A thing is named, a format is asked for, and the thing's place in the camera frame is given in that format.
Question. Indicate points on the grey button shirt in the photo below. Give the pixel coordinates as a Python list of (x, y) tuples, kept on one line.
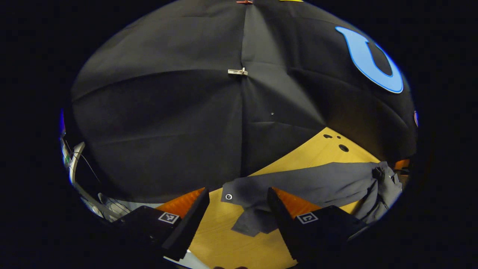
[(317, 179)]

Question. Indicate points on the silver metal clip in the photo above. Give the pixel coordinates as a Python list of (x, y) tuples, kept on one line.
[(237, 71)]

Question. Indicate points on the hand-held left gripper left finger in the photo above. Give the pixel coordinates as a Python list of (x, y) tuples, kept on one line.
[(190, 224)]

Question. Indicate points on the copper red clip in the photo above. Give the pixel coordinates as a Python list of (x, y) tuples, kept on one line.
[(244, 1)]

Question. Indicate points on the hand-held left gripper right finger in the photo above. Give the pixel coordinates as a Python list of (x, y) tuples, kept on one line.
[(282, 224)]

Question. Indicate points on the white curved frame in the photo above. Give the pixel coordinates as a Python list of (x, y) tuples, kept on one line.
[(76, 160)]

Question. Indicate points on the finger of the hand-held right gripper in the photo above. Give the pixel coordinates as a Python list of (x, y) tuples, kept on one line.
[(402, 164)]

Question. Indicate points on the black backdrop cloth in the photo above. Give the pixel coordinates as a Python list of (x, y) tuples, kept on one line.
[(168, 112)]

